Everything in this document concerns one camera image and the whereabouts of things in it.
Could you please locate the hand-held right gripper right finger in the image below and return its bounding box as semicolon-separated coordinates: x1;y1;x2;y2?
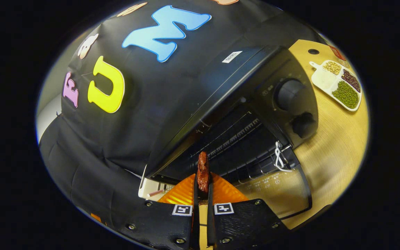
207;172;291;250

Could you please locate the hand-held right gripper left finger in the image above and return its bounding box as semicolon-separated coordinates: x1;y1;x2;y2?
115;173;200;250

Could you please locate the brown meat piece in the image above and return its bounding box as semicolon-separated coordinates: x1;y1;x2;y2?
197;151;210;193

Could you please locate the black electric oven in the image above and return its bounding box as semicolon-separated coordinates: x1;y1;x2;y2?
141;33;320;221

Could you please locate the small black oven knob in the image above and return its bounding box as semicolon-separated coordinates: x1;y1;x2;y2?
292;112;317;139

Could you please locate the large black oven knob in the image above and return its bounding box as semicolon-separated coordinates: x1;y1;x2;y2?
275;79;306;111

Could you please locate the white toaster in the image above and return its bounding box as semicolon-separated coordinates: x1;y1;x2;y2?
138;177;167;201

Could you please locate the black backdrop cloth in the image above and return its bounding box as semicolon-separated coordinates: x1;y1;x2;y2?
39;0;325;226

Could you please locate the white divided dish of beans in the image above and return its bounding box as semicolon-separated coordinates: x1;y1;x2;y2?
309;60;362;112

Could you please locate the white string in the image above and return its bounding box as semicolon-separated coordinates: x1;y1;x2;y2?
274;141;293;173

